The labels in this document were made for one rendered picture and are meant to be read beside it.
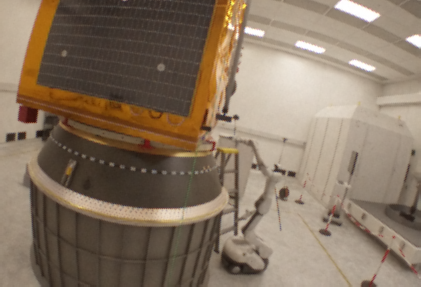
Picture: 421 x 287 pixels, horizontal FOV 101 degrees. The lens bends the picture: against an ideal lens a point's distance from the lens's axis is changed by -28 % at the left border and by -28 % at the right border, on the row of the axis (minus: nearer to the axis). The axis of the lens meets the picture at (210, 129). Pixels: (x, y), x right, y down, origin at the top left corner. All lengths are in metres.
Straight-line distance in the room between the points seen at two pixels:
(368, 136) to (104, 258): 7.28
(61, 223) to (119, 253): 0.52
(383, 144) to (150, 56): 7.50
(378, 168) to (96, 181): 7.70
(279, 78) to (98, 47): 8.92
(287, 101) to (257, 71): 1.76
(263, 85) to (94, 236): 8.96
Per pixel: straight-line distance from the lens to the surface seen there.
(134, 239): 1.85
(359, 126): 7.54
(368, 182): 8.09
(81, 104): 1.81
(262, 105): 9.84
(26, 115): 2.25
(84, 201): 1.80
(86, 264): 2.10
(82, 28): 1.90
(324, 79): 10.78
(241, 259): 3.20
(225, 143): 5.74
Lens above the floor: 2.01
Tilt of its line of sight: 4 degrees down
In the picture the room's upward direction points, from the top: 13 degrees clockwise
